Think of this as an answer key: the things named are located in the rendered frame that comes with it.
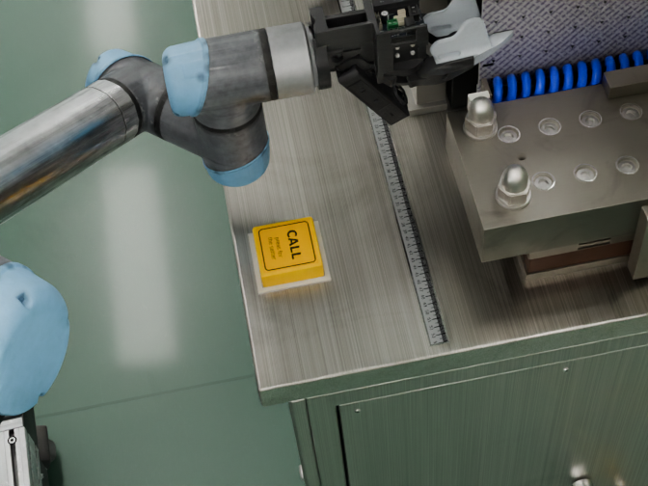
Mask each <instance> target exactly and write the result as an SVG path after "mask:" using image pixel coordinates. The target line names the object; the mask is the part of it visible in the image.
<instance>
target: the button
mask: <svg viewBox="0 0 648 486"><path fill-rule="evenodd" d="M253 236H254V240H255V246H256V256H257V261H258V267H259V272H260V277H261V281H262V285H263V287H268V286H273V285H279V284H288V283H293V282H298V281H303V280H308V279H313V278H318V277H323V276H324V269H323V262H322V258H321V254H320V250H319V245H318V240H317V236H316V231H315V227H314V222H313V219H312V217H306V218H301V219H295V220H290V221H285V222H279V223H275V224H270V225H265V226H259V227H254V228H253Z"/></svg>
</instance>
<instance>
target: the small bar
mask: <svg viewBox="0 0 648 486"><path fill-rule="evenodd" d="M602 85H603V87H604V89H605V92H606V94H607V98H608V99H610V98H615V97H620V96H625V95H635V94H640V93H645V92H648V64H647V65H642V66H636V67H627V68H621V69H617V70H612V71H606V72H604V74H603V80H602Z"/></svg>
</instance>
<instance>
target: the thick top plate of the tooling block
mask: <svg viewBox="0 0 648 486"><path fill-rule="evenodd" d="M493 105H494V111H496V112H497V124H498V131H497V133H496V135H495V136H494V137H493V138H491V139H489V140H486V141H475V140H472V139H470V138H469V137H468V136H467V135H466V134H465V133H464V130H463V124H464V121H465V117H466V115H467V113H468V109H463V110H457V111H452V112H447V113H446V134H445V148H446V151H447V154H448V157H449V160H450V164H451V167H452V170H453V172H454V176H455V179H456V182H457V185H458V188H459V192H460V195H461V198H462V201H463V205H464V207H465V210H466V213H467V216H468V220H469V223H470V226H471V229H472V235H473V238H474V241H475V244H476V248H477V250H478V253H479V256H480V259H481V262H486V261H491V260H497V259H502V258H507V257H515V256H521V255H526V254H531V253H536V252H541V251H547V250H551V249H556V248H561V247H566V246H572V245H577V244H581V243H586V242H592V241H597V240H602V239H607V238H611V237H617V236H622V235H627V234H632V233H635V231H636V227H637V223H638V219H639V215H640V210H641V207H642V206H644V205H648V92H645V93H640V94H630V95H625V96H620V97H615V98H610V99H608V96H607V94H606V92H605V89H604V87H603V85H602V84H597V85H592V86H587V87H581V88H576V89H572V90H566V91H561V92H555V93H550V94H540V95H536V96H531V97H525V98H520V99H514V100H509V101H504V102H499V103H494V104H493ZM513 164H517V165H521V166H523V167H524V168H525V169H526V171H527V175H528V179H529V180H530V191H531V200H530V202H529V204H528V205H527V206H526V207H524V208H522V209H518V210H509V209H506V208H504V207H502V206H500V205H499V204H498V202H497V200H496V190H497V188H498V186H499V183H500V178H501V175H502V173H503V171H504V170H505V169H506V168H507V167H508V166H510V165H513Z"/></svg>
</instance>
